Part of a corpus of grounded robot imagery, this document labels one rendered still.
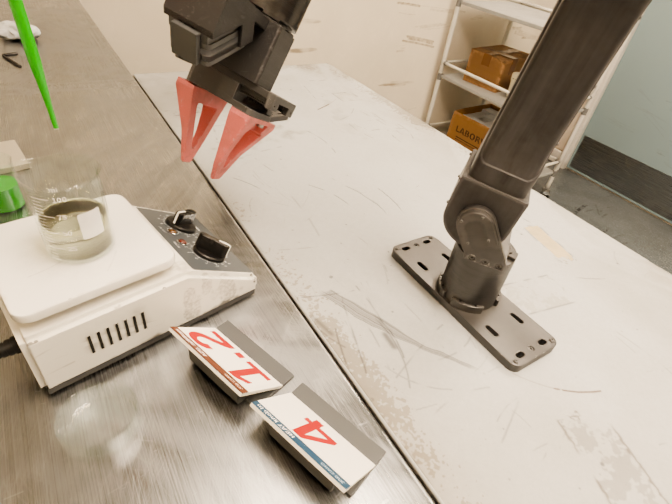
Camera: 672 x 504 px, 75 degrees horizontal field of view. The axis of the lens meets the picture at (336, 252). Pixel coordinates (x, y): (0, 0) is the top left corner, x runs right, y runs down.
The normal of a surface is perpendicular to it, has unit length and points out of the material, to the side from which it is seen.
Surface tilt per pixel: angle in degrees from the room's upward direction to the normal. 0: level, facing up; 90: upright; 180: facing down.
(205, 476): 0
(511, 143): 81
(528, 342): 0
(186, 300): 90
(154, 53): 90
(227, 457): 0
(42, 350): 90
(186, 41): 98
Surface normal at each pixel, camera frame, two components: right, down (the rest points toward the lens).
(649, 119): -0.84, 0.25
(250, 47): -0.22, 0.16
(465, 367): 0.12, -0.77
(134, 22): 0.53, 0.58
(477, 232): -0.39, 0.55
